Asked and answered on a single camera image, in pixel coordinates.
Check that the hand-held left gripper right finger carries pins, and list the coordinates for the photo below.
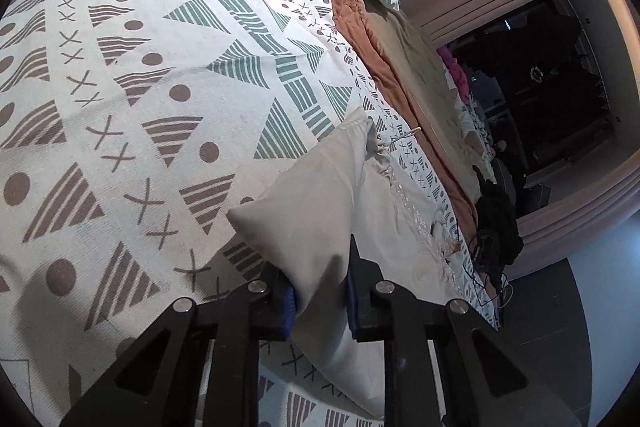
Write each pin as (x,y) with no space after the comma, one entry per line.
(351,302)

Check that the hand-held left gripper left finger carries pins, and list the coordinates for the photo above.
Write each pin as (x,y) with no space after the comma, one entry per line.
(287,307)

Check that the beige pillowcase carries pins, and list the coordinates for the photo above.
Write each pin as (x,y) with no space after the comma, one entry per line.
(320,207)

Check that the black clothing pile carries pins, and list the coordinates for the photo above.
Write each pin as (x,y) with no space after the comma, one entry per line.
(500,217)

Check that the floral sheet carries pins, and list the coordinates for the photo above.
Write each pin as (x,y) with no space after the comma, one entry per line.
(475,127)

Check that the tan blanket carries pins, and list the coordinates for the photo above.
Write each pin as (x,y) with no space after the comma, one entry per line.
(420,72)

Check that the magenta clothing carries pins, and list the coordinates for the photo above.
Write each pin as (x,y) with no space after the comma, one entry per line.
(457,72)

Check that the rust brown quilt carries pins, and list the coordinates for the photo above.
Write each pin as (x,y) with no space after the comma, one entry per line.
(360,37)

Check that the geometric printed blanket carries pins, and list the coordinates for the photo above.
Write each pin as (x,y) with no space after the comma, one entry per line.
(150,57)

